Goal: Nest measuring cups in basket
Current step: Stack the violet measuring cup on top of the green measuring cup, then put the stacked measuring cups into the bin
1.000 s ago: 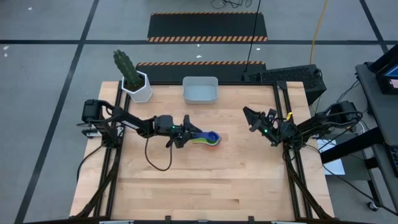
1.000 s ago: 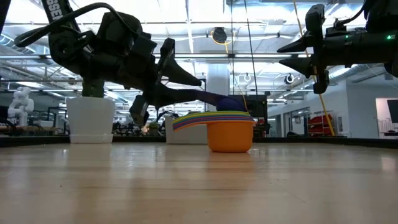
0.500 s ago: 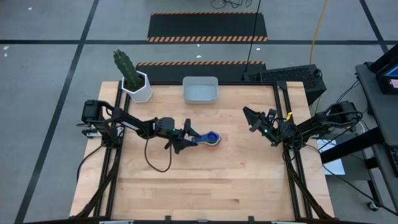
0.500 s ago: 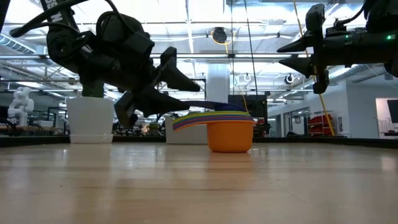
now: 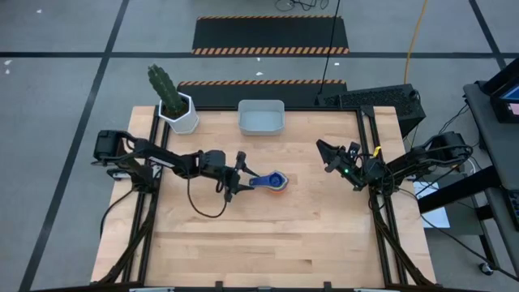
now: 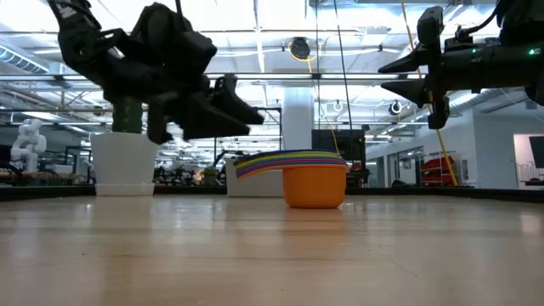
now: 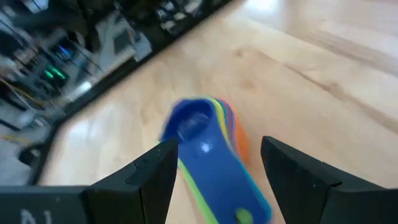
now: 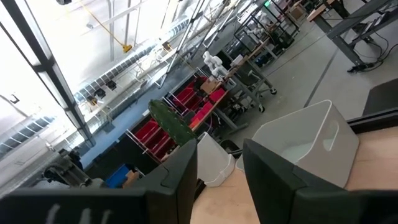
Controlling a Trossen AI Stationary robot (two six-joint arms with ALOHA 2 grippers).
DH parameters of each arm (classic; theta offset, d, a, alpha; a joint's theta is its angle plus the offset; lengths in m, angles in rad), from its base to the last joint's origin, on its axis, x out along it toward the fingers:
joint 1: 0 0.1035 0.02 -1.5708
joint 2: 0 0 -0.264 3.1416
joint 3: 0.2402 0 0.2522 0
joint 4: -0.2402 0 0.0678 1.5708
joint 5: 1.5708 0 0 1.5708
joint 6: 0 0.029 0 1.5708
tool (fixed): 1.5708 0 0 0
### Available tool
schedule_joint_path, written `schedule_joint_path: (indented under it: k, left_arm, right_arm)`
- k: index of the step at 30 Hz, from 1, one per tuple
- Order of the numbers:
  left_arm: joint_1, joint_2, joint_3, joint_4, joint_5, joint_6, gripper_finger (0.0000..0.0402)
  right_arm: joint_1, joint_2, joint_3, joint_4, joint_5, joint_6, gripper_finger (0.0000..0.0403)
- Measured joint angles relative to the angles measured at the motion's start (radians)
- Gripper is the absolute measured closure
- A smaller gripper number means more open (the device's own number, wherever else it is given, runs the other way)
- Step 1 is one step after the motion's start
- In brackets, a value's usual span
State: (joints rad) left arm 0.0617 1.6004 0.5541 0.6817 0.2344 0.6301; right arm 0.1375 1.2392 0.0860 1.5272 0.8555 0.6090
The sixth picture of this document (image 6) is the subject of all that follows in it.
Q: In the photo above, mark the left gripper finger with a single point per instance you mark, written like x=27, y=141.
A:
x=231, y=95
x=208, y=121

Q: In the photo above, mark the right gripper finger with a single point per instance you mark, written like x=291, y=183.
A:
x=410, y=64
x=414, y=91

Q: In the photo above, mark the orange measuring cup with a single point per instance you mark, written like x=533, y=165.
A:
x=314, y=187

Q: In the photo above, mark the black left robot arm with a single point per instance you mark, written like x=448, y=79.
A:
x=76, y=38

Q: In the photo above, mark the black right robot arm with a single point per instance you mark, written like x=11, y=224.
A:
x=523, y=17

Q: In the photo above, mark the grey plastic basket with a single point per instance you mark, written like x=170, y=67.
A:
x=259, y=187

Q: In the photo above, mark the green cactus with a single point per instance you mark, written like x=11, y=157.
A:
x=127, y=121

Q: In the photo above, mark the black background monitor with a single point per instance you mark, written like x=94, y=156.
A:
x=353, y=142

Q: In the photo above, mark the red storage shelf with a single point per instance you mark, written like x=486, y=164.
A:
x=438, y=168

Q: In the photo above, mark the white humanoid robot figure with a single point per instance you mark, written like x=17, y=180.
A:
x=29, y=142

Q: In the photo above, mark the black wall screen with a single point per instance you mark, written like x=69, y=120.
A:
x=537, y=151

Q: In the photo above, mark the black table frame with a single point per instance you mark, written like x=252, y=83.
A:
x=489, y=193

